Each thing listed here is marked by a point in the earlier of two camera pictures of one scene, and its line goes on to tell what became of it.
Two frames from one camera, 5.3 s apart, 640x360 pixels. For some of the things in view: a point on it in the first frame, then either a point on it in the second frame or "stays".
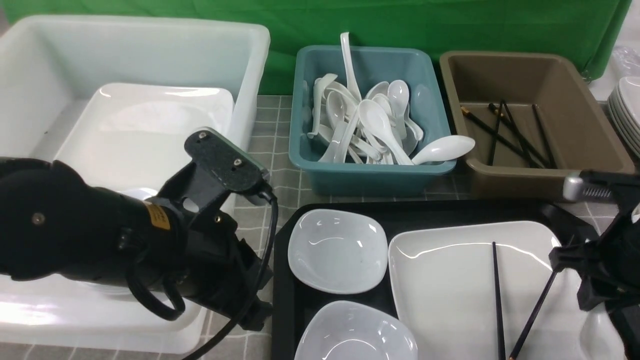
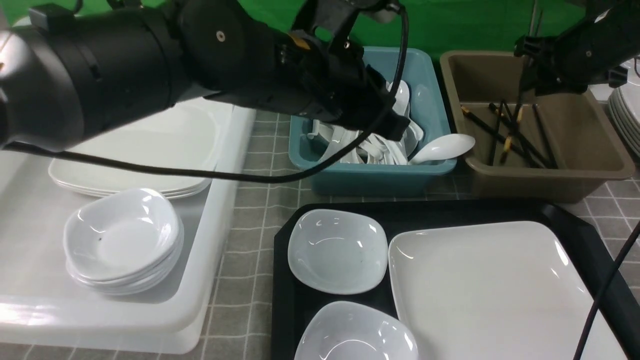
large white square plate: [443, 298] stays
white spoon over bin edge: [445, 148] stays
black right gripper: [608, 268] to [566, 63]
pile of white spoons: [377, 129] stays
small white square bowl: [337, 251] stays
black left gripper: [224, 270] to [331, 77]
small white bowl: [345, 330] stays
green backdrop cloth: [587, 28] stays
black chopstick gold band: [499, 303] to [507, 143]
